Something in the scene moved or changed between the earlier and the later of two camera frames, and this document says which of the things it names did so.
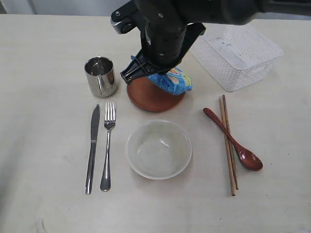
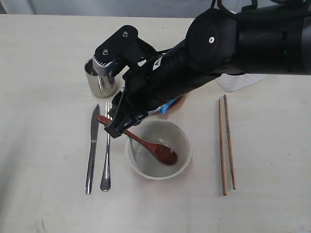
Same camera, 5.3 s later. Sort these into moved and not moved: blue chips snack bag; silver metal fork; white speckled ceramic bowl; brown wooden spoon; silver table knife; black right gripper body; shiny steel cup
Moved: brown wooden spoon; blue chips snack bag; black right gripper body
Not moved: silver metal fork; silver table knife; shiny steel cup; white speckled ceramic bowl
